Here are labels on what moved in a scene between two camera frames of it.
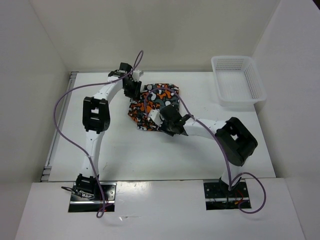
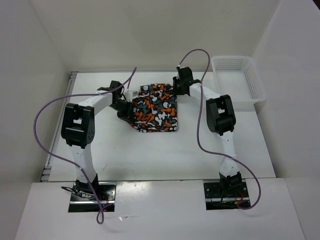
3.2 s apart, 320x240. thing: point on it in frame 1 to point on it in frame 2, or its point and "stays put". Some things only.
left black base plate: [80, 204] stays put
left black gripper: [135, 93] to [128, 115]
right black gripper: [163, 128] to [175, 80]
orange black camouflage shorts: [156, 96] stays put
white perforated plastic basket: [238, 81] stays put
